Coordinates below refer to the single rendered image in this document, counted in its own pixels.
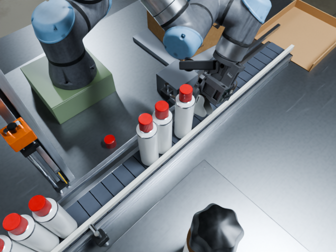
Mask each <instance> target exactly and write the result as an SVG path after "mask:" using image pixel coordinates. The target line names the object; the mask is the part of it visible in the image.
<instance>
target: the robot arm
mask: <svg viewBox="0 0 336 252"><path fill-rule="evenodd" d="M139 1H140V2H141V3H142V4H143V5H144V7H145V8H146V9H147V10H148V12H149V13H150V14H151V15H152V16H153V18H154V19H155V20H156V21H157V23H158V24H159V25H160V26H161V28H162V29H163V30H164V31H165V34H164V37H163V44H164V48H165V50H166V51H167V52H168V53H169V54H170V55H171V56H172V57H174V58H176V59H179V60H184V61H180V62H179V69H180V70H185V71H187V72H191V71H193V70H204V72H203V73H202V74H201V75H200V76H199V78H198V79H197V81H196V83H195V85H194V87H193V91H192V95H193V96H194V98H195V104H194V112H193V116H194V115H195V114H196V115H198V116H200V117H205V116H206V114H208V115H211V114H212V113H213V108H212V106H211V104H210V102H212V103H213V104H214V105H217V104H220V103H223V102H225V101H229V99H230V97H231V95H232V94H233V92H234V90H235V89H236V87H237V84H238V82H237V81H236V79H237V77H238V75H239V74H240V72H243V71H244V69H245V66H244V65H242V64H241V63H240V62H241V61H242V59H243V58H244V56H245V54H246V52H247V51H248V49H249V47H250V45H251V43H252V42H253V40H254V38H255V36H256V35H257V33H258V31H259V29H260V28H261V26H262V24H264V22H265V19H266V17H267V15H268V13H269V11H270V9H271V7H272V4H271V1H270V0H139ZM111 6H112V0H49V1H44V2H42V3H41V4H39V5H38V6H37V7H36V8H35V9H34V11H33V13H32V15H31V24H32V27H33V30H34V33H35V36H36V37H37V39H38V40H39V42H40V44H41V47H42V49H43V51H44V53H45V55H46V57H47V59H48V73H49V77H50V79H51V81H52V83H53V84H54V85H55V86H56V87H58V88H60V89H63V90H77V89H81V88H83V87H85V86H87V85H88V84H90V83H91V82H92V81H93V80H94V78H95V77H96V74H97V67H96V63H95V61H94V59H93V58H92V57H91V56H90V54H89V53H88V52H87V51H86V49H85V46H84V43H83V38H84V37H85V36H86V35H87V34H88V33H89V32H90V31H91V30H92V29H93V28H94V27H95V26H96V24H97V23H98V22H99V21H100V20H101V19H103V18H104V17H105V16H106V15H107V13H108V12H109V10H110V8H111ZM214 23H216V24H218V25H220V26H223V27H225V28H224V30H223V32H222V34H221V36H220V38H219V40H218V42H217V44H216V46H215V50H214V52H213V57H214V58H215V59H216V60H193V59H191V57H192V56H193V55H194V54H195V53H196V51H197V50H198V48H200V47H201V45H202V44H203V41H204V39H205V37H206V36H207V34H208V32H209V31H210V29H211V27H212V26H213V24H214ZM235 81H236V84H235V83H234V82H235Z"/></svg>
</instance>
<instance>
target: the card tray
mask: <svg viewBox="0 0 336 252"><path fill-rule="evenodd" d="M277 24H280V28H279V29H278V30H276V31H275V32H274V33H273V34H271V35H270V36H269V37H268V38H266V39H265V40H264V41H263V42H261V43H262V44H263V45H264V44H265V43H266V42H268V41H270V42H273V43H274V44H276V45H278V46H279V47H281V48H283V49H284V50H286V49H287V48H288V47H289V46H290V45H294V48H293V50H292V51H291V52H290V54H292V55H293V56H292V58H291V60H290V61H291V62H293V63H295V64H296V65H298V66H300V67H301V68H303V69H305V70H306V71H308V72H310V71H311V70H312V69H313V68H314V67H315V66H316V65H317V64H318V63H319V62H320V61H321V60H322V59H323V58H324V57H325V56H327V55H328V54H329V53H330V52H331V51H332V50H333V49H334V48H335V47H336V18H335V17H333V16H331V15H329V14H327V13H325V12H323V11H321V10H319V9H317V8H315V7H313V6H311V5H309V4H307V3H305V2H303V1H301V0H294V1H293V2H292V3H290V4H289V5H288V6H286V7H285V8H284V9H283V10H281V11H280V12H279V13H277V14H276V15H275V16H273V17H272V18H271V19H269V20H268V21H267V22H265V23H264V24H263V25H262V26H261V27H260V29H259V31H258V33H257V34H256V36H255V38H254V39H255V40H258V39H259V38H260V37H262V36H263V35H264V34H265V33H267V32H268V31H269V30H270V29H272V28H273V27H274V26H275V25H277Z"/></svg>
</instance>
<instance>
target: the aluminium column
mask: <svg viewBox="0 0 336 252"><path fill-rule="evenodd" d="M0 116H1V117H2V118H3V119H4V120H5V121H6V123H7V124H9V123H12V122H13V121H15V120H17V119H18V118H23V120H24V121H25V122H26V123H27V124H28V126H29V127H30V128H31V129H32V130H33V132H34V133H35V134H36V136H37V139H36V141H37V142H38V143H39V145H40V146H41V147H42V149H43V150H44V151H45V152H46V153H47V155H48V156H49V157H50V158H51V159H52V161H53V162H54V163H55V164H56V166H57V167H58V168H59V169H60V174H61V175H62V176H63V177H64V178H65V179H66V180H67V181H68V183H70V182H72V181H73V180H74V179H75V177H74V175H73V174H72V172H71V171H70V170H69V168H68V167H67V165H66V164H65V162H64V161H63V159H62V158H61V156H60V155H59V154H58V152H57V151H56V149H55V148H54V146H53V145H52V143H51V142H50V140H49V139H48V138H47V136H46V135H45V133H44V132H43V130H42V129H41V127H40V126H39V124H38V123H37V122H36V120H35V119H34V117H33V116H32V114H31V113H30V111H29V110H28V108H27V107H26V106H25V104H24V103H23V101H22V100H21V98H20V97H19V95H18V94H17V92H16V91H15V90H14V88H13V87H12V85H11V84H10V82H9V81H8V79H7V78H6V76H5V75H4V74H3V72H2V71H1V69H0ZM33 154H34V156H35V157H36V158H37V159H38V160H39V162H40V163H41V164H42V165H43V166H44V167H45V169H46V170H47V171H48V172H49V173H50V174H51V176H52V177H53V178H54V179H55V180H56V182H58V181H60V179H59V178H58V177H57V176H56V174H55V173H54V172H53V171H52V169H51V168H50V167H49V166H48V164H47V163H46V162H45V161H44V160H43V158H42V157H41V156H40V155H39V153H38V152H37V151H35V152H34V153H33Z"/></svg>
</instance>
